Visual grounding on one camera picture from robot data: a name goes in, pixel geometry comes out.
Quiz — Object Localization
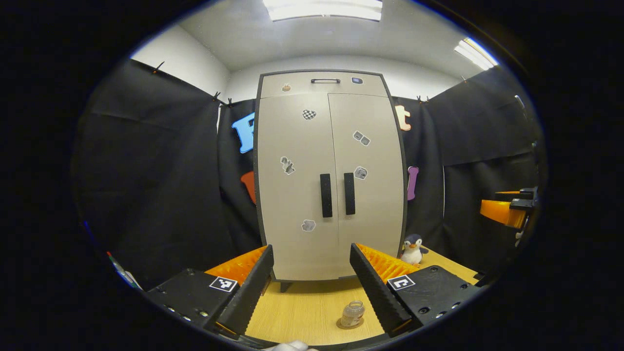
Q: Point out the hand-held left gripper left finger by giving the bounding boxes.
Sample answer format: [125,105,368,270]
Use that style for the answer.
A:
[145,245,274,337]

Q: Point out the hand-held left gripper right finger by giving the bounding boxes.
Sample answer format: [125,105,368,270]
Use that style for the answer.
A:
[349,243,483,338]

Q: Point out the clear plastic bottle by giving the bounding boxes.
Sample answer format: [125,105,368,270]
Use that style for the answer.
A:
[340,301,366,328]

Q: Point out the grey cabinet door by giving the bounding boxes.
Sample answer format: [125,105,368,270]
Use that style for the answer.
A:
[257,94,340,281]
[328,93,406,278]

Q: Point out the grey cabinet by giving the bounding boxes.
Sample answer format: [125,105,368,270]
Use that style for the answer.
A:
[253,70,409,293]

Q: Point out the grey cabinet drawer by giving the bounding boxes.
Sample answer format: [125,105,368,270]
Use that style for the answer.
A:
[260,72,389,98]

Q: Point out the penguin plush toy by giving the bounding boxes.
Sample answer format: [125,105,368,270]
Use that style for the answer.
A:
[401,234,429,266]

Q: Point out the small ceiling light panel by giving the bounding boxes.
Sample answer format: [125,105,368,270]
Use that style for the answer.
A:
[454,38,499,71]

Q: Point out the large ceiling light panel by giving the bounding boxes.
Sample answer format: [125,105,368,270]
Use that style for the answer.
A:
[262,0,383,22]

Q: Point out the black door handle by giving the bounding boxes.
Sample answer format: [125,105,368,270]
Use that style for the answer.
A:
[344,172,356,215]
[320,173,333,218]

